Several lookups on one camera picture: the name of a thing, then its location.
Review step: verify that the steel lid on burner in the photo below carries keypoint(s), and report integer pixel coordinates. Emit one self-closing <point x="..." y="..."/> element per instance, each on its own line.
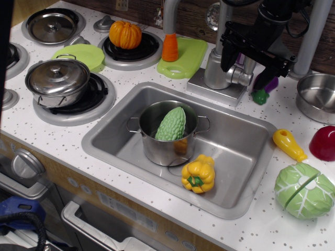
<point x="51" y="28"/>

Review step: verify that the clear faucet knob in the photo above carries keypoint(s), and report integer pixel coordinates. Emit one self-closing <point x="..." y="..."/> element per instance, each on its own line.
<point x="212" y="16"/>

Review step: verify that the steel pot in sink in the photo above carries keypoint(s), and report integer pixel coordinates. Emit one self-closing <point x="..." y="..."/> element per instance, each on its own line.
<point x="169" y="153"/>

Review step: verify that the back left stove burner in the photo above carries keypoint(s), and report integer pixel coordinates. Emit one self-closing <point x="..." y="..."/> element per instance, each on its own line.
<point x="78" y="18"/>

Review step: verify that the green cabbage toy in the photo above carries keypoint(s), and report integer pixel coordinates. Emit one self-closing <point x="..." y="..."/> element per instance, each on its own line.
<point x="304" y="192"/>

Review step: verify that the grey knob behind plate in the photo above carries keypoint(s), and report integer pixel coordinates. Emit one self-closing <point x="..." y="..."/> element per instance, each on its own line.
<point x="76" y="40"/>

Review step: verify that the stove burner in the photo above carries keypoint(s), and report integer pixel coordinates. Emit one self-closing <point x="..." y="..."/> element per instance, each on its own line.
<point x="78" y="18"/>
<point x="17" y="60"/>
<point x="145" y="55"/>
<point x="97" y="100"/>

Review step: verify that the grey oven door handle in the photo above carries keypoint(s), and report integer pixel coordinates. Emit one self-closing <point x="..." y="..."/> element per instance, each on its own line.
<point x="92" y="234"/>

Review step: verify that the yellow squash toy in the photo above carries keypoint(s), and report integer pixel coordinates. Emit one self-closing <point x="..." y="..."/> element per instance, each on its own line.
<point x="285" y="140"/>

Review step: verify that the front stove burner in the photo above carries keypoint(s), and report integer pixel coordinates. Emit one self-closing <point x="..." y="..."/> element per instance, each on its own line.
<point x="97" y="100"/>

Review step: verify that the grey stove knob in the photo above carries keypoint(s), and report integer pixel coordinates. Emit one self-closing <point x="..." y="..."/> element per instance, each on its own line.
<point x="103" y="25"/>

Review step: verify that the back right stove burner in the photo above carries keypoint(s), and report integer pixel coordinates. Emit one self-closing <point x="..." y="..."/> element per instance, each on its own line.
<point x="145" y="55"/>

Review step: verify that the orange carrot toy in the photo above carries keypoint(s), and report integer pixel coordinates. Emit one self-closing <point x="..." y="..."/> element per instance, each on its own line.
<point x="170" y="48"/>

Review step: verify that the yellow bell pepper toy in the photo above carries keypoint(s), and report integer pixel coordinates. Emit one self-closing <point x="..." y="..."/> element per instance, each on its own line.
<point x="199" y="175"/>

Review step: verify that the steel pot with lid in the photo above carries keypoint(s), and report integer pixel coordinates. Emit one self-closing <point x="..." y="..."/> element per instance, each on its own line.
<point x="57" y="82"/>

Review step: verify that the steel bowl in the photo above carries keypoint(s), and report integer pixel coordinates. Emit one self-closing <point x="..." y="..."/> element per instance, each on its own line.
<point x="315" y="97"/>

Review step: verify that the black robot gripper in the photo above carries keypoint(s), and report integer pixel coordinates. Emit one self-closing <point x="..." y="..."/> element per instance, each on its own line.
<point x="261" y="42"/>

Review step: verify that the grey vertical pole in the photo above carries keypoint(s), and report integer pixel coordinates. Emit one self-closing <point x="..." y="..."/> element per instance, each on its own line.
<point x="318" y="18"/>

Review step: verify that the red apple toy half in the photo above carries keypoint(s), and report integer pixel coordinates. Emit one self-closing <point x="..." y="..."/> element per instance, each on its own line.
<point x="322" y="144"/>

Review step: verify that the purple eggplant toy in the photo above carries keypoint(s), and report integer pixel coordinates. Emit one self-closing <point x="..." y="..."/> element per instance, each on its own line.
<point x="260" y="96"/>

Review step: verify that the silver toy faucet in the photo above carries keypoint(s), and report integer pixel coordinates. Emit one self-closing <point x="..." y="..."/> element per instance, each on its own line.
<point x="209" y="82"/>

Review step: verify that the green bitter melon toy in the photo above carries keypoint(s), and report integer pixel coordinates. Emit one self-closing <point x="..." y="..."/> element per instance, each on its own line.
<point x="172" y="126"/>

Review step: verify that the blue clamp with black cable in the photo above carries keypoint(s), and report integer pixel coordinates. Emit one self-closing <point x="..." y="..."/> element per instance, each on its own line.
<point x="24" y="214"/>

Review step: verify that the green plastic plate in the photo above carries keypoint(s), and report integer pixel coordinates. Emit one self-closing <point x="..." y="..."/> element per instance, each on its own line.
<point x="92" y="56"/>

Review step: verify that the silver faucet lever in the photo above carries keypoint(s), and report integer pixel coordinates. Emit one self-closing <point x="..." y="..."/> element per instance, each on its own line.
<point x="242" y="71"/>

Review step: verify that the grey oven knob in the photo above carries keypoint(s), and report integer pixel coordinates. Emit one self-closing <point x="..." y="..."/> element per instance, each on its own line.
<point x="26" y="166"/>

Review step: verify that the grey knob front left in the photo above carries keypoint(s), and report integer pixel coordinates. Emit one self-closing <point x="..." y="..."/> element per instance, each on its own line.
<point x="10" y="99"/>

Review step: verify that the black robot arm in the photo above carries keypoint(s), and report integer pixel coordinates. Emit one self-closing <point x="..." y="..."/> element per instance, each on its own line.
<point x="281" y="12"/>

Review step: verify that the green cutting board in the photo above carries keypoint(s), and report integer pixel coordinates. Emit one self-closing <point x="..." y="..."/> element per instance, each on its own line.
<point x="191" y="53"/>

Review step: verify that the orange pumpkin toy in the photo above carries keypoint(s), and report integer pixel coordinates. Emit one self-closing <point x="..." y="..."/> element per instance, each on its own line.
<point x="125" y="35"/>

